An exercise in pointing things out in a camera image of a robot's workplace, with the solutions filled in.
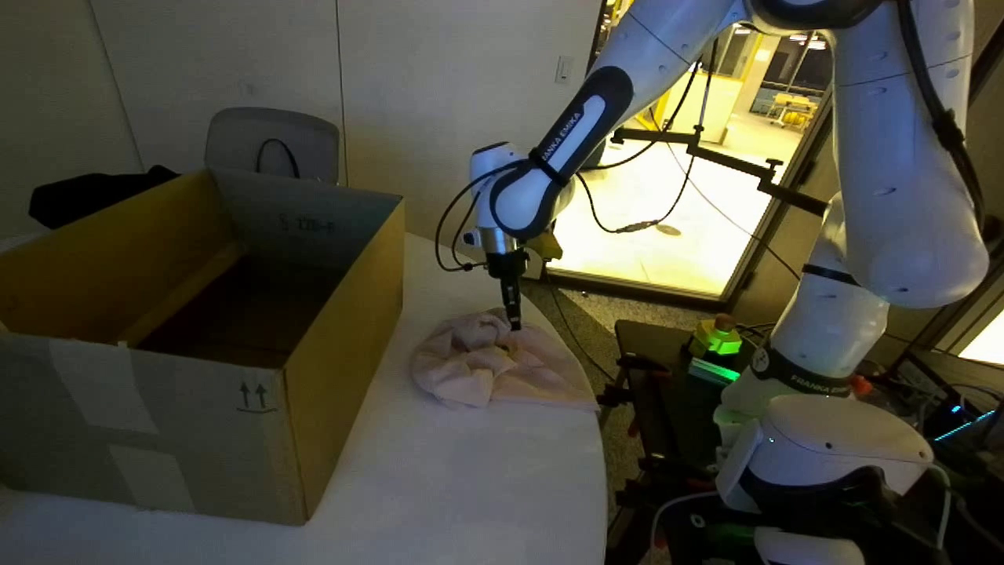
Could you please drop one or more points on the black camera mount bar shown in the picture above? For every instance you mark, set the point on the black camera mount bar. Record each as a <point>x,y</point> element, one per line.
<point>763,175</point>

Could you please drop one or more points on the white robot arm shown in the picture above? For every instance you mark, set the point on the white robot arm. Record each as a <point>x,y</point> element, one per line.
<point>905,221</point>

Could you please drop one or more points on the black garment on table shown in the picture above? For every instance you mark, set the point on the black garment on table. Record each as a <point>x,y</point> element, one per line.
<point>72,198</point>

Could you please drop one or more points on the beige cloth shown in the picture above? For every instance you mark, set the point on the beige cloth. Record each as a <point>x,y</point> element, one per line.
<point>481,358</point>

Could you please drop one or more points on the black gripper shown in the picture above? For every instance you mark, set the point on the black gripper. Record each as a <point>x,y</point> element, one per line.
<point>507,268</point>

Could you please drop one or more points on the open cardboard box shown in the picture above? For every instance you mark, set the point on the open cardboard box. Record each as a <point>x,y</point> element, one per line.
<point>201,347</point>

